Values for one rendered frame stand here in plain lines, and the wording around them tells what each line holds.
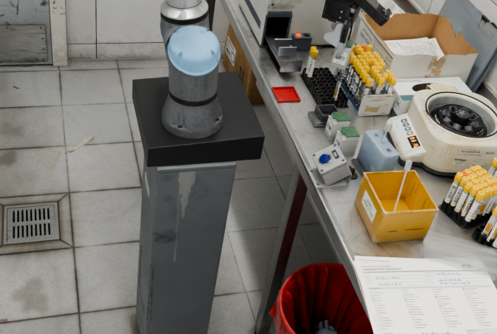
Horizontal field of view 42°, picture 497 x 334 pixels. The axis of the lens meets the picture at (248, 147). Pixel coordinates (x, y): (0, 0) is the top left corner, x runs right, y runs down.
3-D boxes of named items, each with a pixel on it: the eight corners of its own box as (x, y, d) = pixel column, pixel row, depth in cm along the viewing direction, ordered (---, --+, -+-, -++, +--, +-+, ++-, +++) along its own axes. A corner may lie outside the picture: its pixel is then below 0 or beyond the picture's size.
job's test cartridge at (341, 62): (330, 65, 174) (335, 45, 170) (334, 58, 177) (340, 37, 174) (344, 70, 173) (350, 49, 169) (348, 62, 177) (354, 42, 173)
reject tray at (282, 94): (271, 89, 189) (271, 86, 188) (293, 88, 191) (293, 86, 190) (277, 103, 184) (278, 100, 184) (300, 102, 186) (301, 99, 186)
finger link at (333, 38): (320, 51, 172) (330, 18, 168) (342, 58, 171) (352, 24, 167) (317, 54, 170) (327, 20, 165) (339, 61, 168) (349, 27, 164)
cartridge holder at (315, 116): (307, 115, 181) (309, 105, 179) (336, 113, 184) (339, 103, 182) (313, 127, 178) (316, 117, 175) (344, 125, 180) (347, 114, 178)
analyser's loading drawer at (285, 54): (261, 36, 208) (263, 21, 204) (280, 35, 210) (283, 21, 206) (279, 72, 193) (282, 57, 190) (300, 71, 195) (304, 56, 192)
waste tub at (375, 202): (352, 202, 156) (362, 171, 150) (403, 199, 160) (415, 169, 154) (372, 244, 147) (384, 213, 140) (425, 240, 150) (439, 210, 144)
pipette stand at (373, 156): (350, 162, 168) (360, 131, 162) (373, 158, 171) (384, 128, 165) (369, 188, 161) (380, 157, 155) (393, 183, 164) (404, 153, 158)
